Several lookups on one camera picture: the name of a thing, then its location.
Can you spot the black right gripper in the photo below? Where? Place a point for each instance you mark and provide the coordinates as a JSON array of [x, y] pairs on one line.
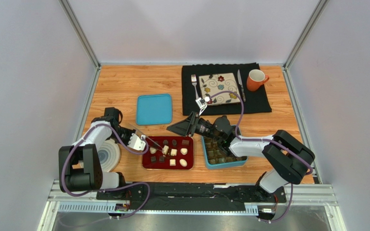
[[191, 125]]

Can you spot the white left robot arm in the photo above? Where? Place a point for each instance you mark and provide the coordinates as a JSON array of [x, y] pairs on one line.
[[79, 164]]

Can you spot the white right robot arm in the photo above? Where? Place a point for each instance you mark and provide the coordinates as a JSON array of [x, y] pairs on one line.
[[289, 158]]

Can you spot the red chocolate tray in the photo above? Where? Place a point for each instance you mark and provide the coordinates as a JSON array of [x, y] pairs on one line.
[[177, 154]]

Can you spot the blue chocolate tin box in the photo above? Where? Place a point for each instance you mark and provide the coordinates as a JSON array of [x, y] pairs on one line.
[[216, 159]]

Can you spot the blue tin lid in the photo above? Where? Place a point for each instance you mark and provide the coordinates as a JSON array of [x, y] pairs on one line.
[[154, 109]]

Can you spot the floral square plate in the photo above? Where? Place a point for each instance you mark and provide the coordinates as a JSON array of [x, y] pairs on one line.
[[220, 88]]

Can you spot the silver fork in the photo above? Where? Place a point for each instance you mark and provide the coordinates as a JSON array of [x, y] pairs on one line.
[[194, 82]]

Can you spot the black cloth placemat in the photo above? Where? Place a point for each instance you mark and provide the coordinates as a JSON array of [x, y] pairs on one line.
[[256, 101]]

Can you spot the silver table knife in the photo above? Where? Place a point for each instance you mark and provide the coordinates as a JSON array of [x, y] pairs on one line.
[[241, 85]]

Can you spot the white round plate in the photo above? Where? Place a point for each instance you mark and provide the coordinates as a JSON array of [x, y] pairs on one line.
[[105, 158]]

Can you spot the orange mug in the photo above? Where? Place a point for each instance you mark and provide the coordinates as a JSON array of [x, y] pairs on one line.
[[256, 78]]

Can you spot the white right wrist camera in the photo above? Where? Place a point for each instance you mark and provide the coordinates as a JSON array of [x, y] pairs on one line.
[[202, 102]]

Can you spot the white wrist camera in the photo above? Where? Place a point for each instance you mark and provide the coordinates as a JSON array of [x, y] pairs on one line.
[[136, 143], [202, 102]]

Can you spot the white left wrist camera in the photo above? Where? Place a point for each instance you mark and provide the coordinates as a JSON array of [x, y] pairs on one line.
[[136, 143]]

